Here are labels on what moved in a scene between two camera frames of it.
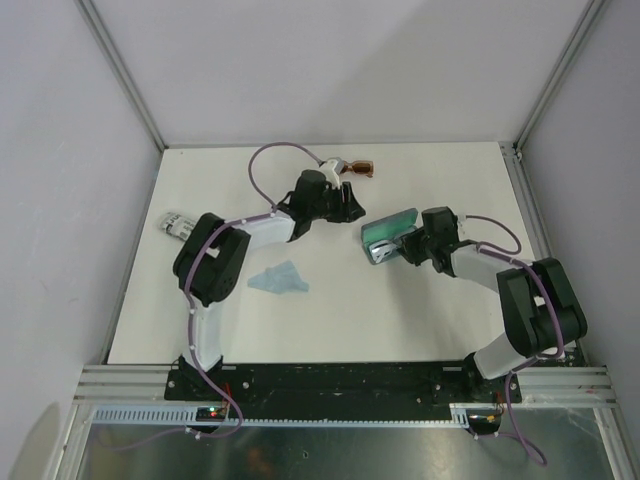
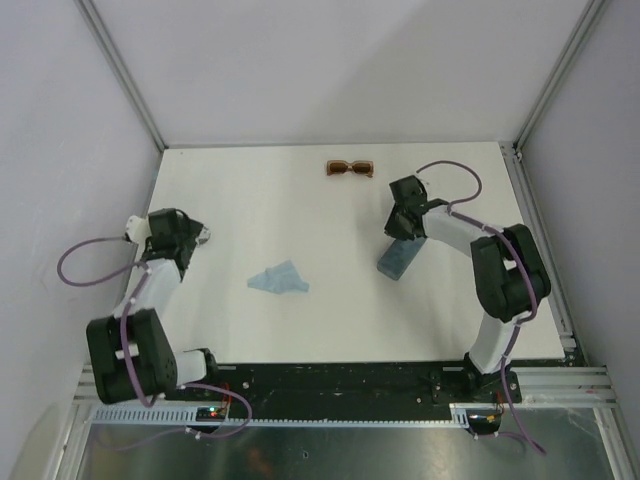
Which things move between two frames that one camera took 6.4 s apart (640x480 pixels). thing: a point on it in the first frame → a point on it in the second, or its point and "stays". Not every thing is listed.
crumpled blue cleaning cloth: (282, 277) stays
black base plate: (340, 385) stays
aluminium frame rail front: (570, 384) stays
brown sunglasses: (360, 167) stays
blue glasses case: (380, 237) → (398, 256)
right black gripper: (409, 251) → (395, 232)
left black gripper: (350, 211) → (189, 233)
